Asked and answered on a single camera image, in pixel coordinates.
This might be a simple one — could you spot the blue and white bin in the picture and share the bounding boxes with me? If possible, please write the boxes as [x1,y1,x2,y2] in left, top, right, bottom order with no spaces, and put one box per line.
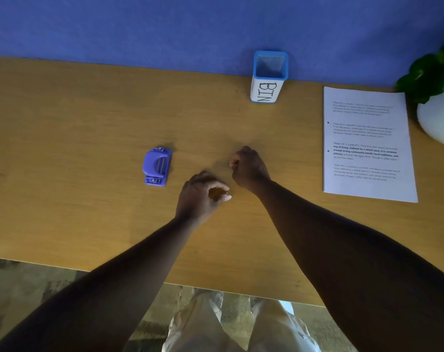
[250,50,289,104]

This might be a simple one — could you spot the cream trousers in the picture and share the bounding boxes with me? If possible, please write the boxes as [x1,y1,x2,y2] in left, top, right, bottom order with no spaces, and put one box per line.
[162,289,322,352]

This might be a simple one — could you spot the person's right hand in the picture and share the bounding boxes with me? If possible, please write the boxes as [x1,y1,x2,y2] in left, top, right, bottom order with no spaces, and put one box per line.
[229,145,271,193]

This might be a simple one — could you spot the person's right forearm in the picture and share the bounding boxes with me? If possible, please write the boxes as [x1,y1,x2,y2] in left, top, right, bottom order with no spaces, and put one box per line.
[257,179,444,352]

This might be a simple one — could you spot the person's left forearm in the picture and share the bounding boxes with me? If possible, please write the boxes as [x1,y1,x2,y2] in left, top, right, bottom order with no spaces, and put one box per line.
[0,216,200,352]

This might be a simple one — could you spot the purple hole punch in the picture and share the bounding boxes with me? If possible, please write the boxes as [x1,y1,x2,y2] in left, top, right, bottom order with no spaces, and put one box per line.
[142,147,173,187]

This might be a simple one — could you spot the green leafy plant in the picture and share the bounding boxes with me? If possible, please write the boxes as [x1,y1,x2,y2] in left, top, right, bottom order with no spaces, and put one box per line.
[394,37,444,105]

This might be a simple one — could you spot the person's left hand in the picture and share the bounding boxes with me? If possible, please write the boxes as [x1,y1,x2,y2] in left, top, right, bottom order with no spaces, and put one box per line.
[174,171,233,226]

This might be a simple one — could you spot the white round plant pot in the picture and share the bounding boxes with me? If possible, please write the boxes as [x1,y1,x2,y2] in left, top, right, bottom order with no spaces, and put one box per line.
[416,84,444,148]

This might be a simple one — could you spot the white printed paper sheet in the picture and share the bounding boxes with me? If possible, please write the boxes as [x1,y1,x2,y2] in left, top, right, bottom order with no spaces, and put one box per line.
[323,86,419,203]

